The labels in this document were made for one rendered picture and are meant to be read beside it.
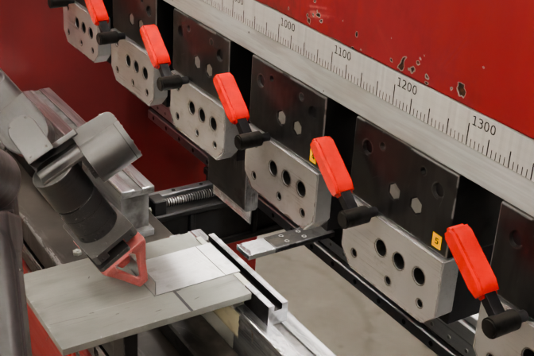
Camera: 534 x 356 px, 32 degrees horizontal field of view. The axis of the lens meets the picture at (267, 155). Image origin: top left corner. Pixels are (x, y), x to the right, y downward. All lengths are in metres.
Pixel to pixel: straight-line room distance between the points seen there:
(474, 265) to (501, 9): 0.21
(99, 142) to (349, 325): 1.92
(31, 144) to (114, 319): 0.24
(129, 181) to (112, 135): 0.47
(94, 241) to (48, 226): 0.48
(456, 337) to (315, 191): 0.40
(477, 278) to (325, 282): 2.38
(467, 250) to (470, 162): 0.08
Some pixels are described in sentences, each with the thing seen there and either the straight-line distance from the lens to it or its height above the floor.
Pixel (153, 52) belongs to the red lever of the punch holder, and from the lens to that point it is 1.24.
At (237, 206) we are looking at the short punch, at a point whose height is 1.09.
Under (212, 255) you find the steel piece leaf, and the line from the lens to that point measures 1.34.
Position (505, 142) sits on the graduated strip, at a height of 1.39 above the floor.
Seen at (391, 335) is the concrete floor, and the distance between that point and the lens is 2.95.
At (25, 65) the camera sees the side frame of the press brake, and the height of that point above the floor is 1.01.
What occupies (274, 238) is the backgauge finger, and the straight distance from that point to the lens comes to 1.38.
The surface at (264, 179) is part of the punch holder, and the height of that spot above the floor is 1.20.
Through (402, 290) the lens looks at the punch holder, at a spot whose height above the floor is 1.19.
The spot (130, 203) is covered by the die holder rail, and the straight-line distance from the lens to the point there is 1.60.
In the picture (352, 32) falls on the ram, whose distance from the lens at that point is 0.93.
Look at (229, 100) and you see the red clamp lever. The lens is 1.08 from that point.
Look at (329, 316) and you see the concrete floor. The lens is 3.00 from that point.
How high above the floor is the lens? 1.69
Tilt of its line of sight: 25 degrees down
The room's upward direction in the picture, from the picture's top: 3 degrees clockwise
